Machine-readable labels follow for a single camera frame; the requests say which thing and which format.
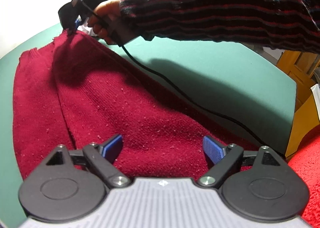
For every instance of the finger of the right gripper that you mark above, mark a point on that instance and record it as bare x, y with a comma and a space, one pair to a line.
75, 25

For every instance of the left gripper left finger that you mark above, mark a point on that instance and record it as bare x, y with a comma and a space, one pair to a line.
100, 158

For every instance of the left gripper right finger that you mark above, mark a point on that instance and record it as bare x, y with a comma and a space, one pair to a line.
226, 160

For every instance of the dark red knit sweater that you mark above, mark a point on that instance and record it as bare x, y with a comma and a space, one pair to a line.
75, 91

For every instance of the dark striped sleeve forearm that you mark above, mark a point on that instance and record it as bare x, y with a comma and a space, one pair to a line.
277, 24

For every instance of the person right hand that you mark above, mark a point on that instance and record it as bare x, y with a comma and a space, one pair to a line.
109, 9

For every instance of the green table cloth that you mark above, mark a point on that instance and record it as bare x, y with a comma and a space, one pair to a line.
225, 77

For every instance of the bright red fleece jacket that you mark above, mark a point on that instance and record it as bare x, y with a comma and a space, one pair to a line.
305, 163

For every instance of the wooden wardrobe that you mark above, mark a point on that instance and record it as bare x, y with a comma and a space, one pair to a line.
300, 66

